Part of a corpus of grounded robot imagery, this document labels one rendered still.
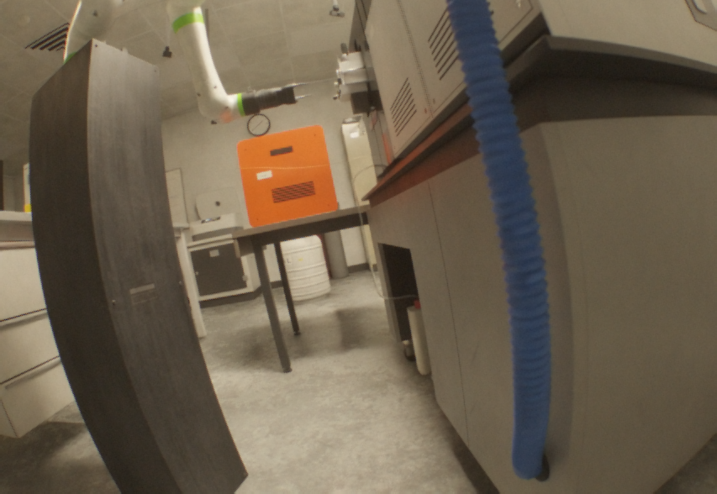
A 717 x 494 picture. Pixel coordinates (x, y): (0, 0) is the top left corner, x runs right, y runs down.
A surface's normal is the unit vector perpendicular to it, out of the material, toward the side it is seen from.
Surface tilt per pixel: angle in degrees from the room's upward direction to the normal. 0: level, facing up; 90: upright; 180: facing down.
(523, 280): 58
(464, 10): 123
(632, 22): 90
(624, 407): 90
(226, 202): 105
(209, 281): 90
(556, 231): 90
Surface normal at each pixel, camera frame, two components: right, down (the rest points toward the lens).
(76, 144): -0.22, 0.04
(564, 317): -0.97, 0.20
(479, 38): -0.07, 0.62
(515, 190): -0.25, -0.50
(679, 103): 0.10, -0.02
